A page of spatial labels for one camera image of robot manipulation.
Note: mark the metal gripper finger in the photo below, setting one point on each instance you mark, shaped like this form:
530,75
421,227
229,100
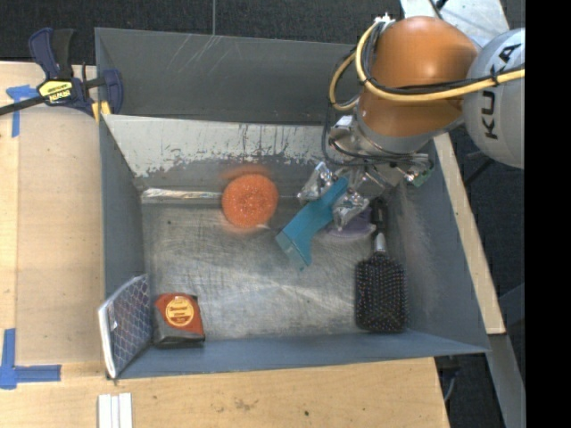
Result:
317,182
352,208

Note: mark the teal blue plastic scraper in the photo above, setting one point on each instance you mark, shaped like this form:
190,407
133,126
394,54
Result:
308,227

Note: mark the purple flat thing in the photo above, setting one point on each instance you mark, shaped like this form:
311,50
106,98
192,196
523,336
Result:
359,229

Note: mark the orange round scouring pad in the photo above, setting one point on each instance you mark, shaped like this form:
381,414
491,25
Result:
250,201

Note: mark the black hairbrush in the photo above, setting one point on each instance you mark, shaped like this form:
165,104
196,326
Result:
380,297

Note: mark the grey metal bin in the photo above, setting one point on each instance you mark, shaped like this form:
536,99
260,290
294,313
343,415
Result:
250,283

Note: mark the orange tape measure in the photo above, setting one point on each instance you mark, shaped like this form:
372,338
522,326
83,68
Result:
179,317

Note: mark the blue patterned notebook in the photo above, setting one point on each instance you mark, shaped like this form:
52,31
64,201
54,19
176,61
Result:
127,323

